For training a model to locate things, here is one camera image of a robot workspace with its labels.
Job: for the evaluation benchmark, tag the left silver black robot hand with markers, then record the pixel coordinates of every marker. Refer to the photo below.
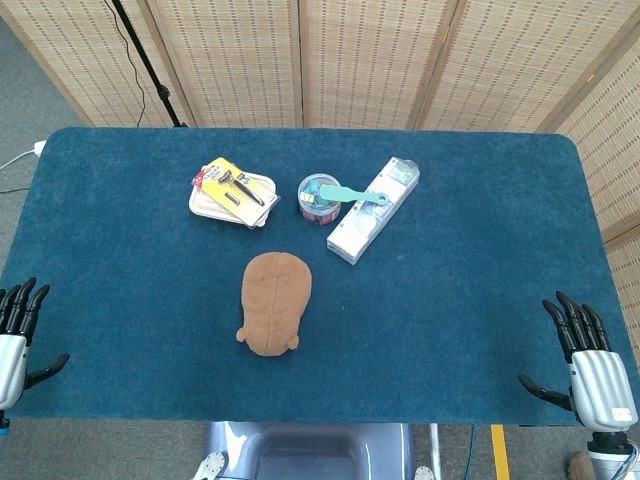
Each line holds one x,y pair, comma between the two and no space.
12,345

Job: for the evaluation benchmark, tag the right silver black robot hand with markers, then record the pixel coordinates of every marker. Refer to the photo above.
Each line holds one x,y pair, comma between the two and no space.
595,382

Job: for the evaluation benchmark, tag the brown capybara plush toy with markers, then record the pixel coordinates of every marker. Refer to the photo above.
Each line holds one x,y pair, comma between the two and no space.
275,304

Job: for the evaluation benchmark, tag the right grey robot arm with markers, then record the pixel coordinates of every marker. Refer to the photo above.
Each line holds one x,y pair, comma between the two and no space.
607,457

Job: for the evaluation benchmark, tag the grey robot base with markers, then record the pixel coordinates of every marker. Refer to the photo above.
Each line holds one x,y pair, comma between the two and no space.
310,450

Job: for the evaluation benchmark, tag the white power strip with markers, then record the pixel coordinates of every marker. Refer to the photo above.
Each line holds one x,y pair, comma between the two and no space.
38,147

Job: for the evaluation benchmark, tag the cream plastic lunch box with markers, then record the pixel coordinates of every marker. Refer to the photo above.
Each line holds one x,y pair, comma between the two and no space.
220,202

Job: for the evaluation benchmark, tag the yellow razor blister pack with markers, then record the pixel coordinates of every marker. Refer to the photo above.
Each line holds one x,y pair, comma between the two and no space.
235,192

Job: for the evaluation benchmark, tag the long white clear box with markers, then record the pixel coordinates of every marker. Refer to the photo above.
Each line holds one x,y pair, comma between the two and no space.
375,210

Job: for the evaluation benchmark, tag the blue carpet table cover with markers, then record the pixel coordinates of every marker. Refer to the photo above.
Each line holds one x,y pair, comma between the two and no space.
310,280

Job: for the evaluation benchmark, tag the green plastic brush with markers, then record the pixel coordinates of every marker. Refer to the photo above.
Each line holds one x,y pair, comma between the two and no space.
350,196

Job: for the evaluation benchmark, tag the black tripod stand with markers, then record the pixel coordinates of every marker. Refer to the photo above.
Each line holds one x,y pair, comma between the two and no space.
147,60

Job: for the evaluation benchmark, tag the clear jar of binder clips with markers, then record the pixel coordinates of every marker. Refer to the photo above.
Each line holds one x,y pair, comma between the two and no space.
320,201

